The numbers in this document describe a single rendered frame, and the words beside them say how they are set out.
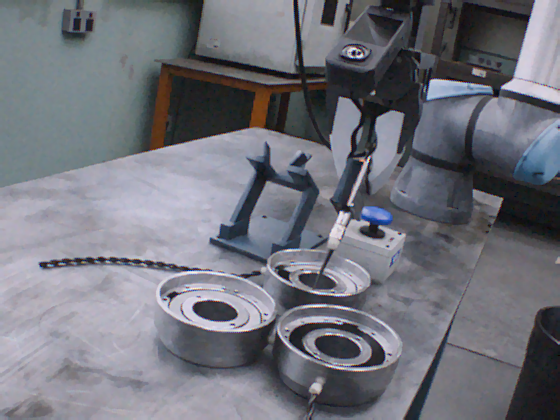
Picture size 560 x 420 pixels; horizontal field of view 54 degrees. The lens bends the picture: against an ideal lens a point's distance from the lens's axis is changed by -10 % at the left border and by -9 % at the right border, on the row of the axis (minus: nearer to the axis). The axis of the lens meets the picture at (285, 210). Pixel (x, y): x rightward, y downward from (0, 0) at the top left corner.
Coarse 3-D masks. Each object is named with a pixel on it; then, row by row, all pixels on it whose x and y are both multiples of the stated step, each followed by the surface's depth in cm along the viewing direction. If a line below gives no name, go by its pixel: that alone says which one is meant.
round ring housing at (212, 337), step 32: (160, 288) 50; (192, 288) 54; (224, 288) 55; (256, 288) 54; (160, 320) 48; (192, 320) 49; (224, 320) 53; (192, 352) 46; (224, 352) 46; (256, 352) 48
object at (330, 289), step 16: (272, 256) 61; (288, 256) 64; (304, 256) 65; (320, 256) 65; (336, 256) 64; (272, 272) 58; (304, 272) 62; (352, 272) 63; (272, 288) 58; (288, 288) 56; (304, 288) 55; (320, 288) 63; (336, 288) 59; (368, 288) 58; (288, 304) 56; (304, 304) 56; (336, 304) 56; (352, 304) 57
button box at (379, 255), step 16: (352, 224) 74; (368, 224) 75; (352, 240) 69; (368, 240) 69; (384, 240) 70; (400, 240) 71; (352, 256) 70; (368, 256) 69; (384, 256) 68; (368, 272) 69; (384, 272) 69
